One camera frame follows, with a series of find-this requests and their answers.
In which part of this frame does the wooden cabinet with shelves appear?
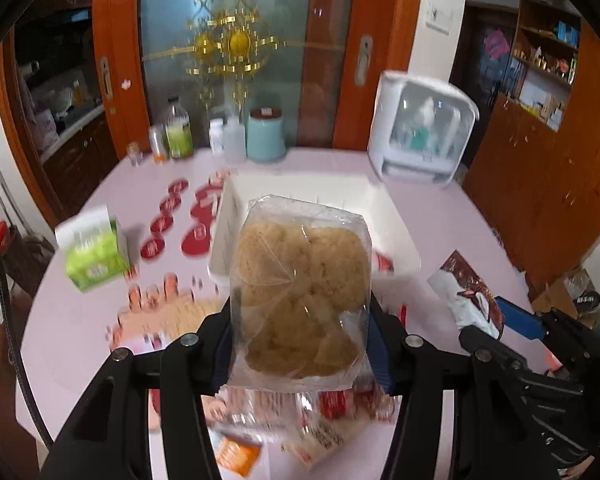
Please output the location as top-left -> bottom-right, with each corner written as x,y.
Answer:
462,0 -> 600,311

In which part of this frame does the grey door handle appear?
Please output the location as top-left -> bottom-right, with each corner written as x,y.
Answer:
355,35 -> 374,86
99,56 -> 115,101

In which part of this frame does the tall white bottle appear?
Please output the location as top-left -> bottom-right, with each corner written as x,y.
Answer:
414,97 -> 436,131

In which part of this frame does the small metal can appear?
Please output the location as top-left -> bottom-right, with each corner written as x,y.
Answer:
149,126 -> 168,163

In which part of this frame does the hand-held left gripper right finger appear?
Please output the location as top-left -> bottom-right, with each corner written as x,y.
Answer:
367,292 -> 561,480

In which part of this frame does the teal canister with brown lid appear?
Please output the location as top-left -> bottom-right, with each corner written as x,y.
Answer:
246,107 -> 287,162

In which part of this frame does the black cable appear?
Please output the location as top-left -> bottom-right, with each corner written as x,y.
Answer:
0,215 -> 56,456

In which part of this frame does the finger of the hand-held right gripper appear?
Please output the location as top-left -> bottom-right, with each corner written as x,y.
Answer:
458,324 -> 538,378
495,296 -> 600,363

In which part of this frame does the white countertop storage cabinet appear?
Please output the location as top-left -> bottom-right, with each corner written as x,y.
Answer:
367,71 -> 481,190

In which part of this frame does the clear bag of golden puffs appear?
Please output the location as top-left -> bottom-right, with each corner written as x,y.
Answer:
227,194 -> 373,392

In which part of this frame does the white pill bottle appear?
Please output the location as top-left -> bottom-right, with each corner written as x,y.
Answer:
209,119 -> 226,155

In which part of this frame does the red and white snack packet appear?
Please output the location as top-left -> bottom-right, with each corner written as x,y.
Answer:
372,251 -> 397,275

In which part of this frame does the pink paper decoration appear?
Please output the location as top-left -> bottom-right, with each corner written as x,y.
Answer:
485,29 -> 510,58

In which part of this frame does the white wall switch plate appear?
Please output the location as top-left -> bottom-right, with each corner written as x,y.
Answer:
425,2 -> 456,36

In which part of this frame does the brown and white snack packet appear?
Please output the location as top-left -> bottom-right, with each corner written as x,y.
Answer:
427,249 -> 506,343

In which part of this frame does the clear bottle with green label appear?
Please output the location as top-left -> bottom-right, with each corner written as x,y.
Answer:
165,97 -> 195,160

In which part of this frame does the green tissue box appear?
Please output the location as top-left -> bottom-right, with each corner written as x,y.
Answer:
55,206 -> 131,292

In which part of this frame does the white squeeze wash bottle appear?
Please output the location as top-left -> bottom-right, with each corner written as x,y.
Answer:
222,114 -> 248,163

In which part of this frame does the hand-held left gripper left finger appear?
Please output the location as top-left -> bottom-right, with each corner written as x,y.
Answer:
40,297 -> 238,480

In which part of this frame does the cardboard box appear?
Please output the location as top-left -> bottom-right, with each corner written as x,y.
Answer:
532,267 -> 600,331

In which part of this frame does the clear printed cake packet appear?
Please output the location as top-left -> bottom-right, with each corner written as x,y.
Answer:
281,419 -> 357,464
317,389 -> 402,423

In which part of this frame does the white plastic bin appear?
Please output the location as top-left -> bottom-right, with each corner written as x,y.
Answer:
207,174 -> 422,286

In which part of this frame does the orange and white snack packet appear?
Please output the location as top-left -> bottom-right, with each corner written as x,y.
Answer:
214,434 -> 262,477

